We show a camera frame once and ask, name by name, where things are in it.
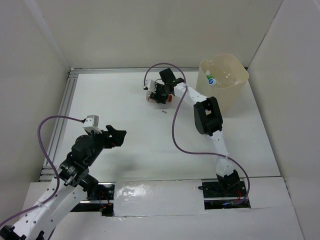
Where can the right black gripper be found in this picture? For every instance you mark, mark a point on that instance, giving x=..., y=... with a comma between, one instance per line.
x=156, y=96

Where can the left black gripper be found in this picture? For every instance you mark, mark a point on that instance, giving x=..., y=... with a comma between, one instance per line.
x=117, y=136

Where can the small red-capped clear bottle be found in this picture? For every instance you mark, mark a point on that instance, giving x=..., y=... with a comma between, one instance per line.
x=170, y=98

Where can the green plastic bottle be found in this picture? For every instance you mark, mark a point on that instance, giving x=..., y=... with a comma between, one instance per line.
x=208, y=74

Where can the beige plastic bin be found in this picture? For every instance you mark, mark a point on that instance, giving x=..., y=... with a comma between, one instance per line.
x=229, y=100

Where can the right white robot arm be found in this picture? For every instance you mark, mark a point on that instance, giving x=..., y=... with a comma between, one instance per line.
x=208, y=121

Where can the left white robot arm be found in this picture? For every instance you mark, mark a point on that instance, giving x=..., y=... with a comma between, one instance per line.
x=72, y=185

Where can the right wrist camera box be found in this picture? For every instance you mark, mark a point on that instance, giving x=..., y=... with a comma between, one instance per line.
x=150, y=88

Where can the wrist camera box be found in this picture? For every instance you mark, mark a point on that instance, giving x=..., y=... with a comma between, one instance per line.
x=91, y=124
x=150, y=88

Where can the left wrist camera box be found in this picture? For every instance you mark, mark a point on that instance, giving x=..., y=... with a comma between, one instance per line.
x=91, y=124

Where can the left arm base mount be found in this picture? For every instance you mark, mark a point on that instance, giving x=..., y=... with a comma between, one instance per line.
x=102, y=201

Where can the aluminium frame rail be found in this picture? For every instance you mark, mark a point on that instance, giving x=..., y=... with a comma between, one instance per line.
x=148, y=152

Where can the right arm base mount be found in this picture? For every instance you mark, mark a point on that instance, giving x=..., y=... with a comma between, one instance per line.
x=214, y=198

